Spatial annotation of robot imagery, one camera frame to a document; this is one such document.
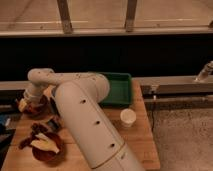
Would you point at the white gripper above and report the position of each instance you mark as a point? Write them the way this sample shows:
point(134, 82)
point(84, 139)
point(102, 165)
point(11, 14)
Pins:
point(33, 93)

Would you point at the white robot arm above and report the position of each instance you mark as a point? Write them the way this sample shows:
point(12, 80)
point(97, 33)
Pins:
point(77, 97)

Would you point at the purple bowl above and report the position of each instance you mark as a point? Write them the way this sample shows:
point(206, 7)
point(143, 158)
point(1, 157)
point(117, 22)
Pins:
point(34, 109)

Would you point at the red bowl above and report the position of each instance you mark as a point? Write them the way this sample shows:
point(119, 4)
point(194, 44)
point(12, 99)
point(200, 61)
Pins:
point(46, 156)

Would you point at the dark red grapes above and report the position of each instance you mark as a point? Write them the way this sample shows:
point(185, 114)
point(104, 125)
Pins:
point(35, 129)

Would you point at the black marker pen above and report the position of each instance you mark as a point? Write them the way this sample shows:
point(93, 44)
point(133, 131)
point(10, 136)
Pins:
point(53, 106)

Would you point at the small dark metal clip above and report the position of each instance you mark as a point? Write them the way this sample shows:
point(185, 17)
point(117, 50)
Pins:
point(54, 124)

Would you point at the yellow banana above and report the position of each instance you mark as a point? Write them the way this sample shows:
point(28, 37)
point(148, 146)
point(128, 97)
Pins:
point(45, 142)

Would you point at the green plastic tray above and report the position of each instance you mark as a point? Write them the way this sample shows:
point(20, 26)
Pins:
point(120, 94)

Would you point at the white paper cup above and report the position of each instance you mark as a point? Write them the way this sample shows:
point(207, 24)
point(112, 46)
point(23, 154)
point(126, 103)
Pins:
point(127, 117)

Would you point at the grey faucet fixture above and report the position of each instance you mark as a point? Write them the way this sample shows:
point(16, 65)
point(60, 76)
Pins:
point(205, 72)

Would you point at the metal window frame rail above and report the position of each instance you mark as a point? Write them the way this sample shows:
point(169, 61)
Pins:
point(104, 17)

